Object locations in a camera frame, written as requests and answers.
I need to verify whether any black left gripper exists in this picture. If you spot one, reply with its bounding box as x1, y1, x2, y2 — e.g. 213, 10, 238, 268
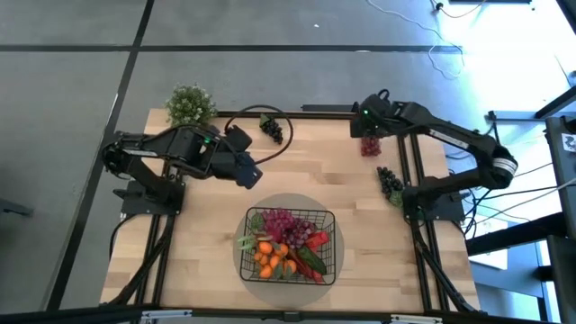
211, 124, 265, 190

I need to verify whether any red grape bunch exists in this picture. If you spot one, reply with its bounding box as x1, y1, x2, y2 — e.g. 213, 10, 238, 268
359, 134, 383, 158

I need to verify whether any small black grape bunch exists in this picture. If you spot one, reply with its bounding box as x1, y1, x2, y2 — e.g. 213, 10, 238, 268
258, 112, 284, 145

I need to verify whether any large black grape bunch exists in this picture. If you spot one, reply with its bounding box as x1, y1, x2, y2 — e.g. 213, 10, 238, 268
375, 165, 405, 208

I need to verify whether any magenta grape bunch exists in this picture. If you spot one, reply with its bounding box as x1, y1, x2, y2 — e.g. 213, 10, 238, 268
249, 208, 297, 243

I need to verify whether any pink dragon fruit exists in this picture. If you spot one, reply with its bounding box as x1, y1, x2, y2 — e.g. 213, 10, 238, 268
237, 231, 271, 253

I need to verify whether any long red pepper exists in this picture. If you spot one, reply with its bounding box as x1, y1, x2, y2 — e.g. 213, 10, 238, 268
305, 230, 331, 251

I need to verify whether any green cucumber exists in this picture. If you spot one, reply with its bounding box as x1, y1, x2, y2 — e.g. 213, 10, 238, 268
296, 245, 329, 276

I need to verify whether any green potted plant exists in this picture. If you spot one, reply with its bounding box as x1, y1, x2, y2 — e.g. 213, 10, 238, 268
164, 83, 218, 135

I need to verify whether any round grey mat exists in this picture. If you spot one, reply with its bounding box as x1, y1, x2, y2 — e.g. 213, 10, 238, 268
231, 193, 346, 311

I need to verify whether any black floor stand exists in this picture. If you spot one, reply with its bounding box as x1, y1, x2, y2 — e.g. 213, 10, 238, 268
488, 83, 576, 122

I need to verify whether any black beam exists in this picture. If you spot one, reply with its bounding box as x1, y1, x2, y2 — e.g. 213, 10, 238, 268
465, 211, 576, 257

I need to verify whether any grey cabinet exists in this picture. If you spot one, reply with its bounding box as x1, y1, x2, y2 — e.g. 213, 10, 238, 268
544, 114, 576, 239

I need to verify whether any dark chair base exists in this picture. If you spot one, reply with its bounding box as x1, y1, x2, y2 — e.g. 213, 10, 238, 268
0, 197, 35, 218

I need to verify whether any black bracket bar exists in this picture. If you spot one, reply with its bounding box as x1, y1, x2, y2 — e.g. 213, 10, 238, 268
300, 101, 361, 114

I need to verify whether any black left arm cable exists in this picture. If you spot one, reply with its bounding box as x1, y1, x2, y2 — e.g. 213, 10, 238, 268
223, 104, 294, 167

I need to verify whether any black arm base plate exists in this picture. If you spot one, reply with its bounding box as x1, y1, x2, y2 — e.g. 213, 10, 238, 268
112, 186, 185, 216
402, 188, 467, 222

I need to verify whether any white floor cable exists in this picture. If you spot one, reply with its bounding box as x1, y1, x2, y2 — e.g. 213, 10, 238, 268
364, 0, 465, 78

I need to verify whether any black plug with cable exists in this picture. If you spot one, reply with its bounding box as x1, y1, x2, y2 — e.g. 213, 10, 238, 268
431, 0, 490, 20

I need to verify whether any black wire basket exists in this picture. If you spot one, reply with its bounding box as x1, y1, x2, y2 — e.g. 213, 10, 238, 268
238, 206, 338, 285

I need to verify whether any silver frame bracket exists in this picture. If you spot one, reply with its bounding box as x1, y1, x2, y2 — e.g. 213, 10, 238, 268
141, 309, 194, 321
389, 313, 445, 324

